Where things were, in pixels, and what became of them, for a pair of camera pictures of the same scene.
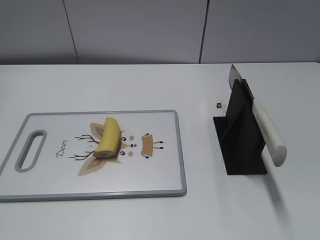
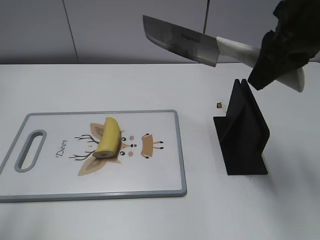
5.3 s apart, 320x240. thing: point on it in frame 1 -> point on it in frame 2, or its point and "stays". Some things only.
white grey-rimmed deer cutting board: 51,157 stays
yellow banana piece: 109,141 stays
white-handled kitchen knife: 273,138 -> 199,47
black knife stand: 240,136 stays
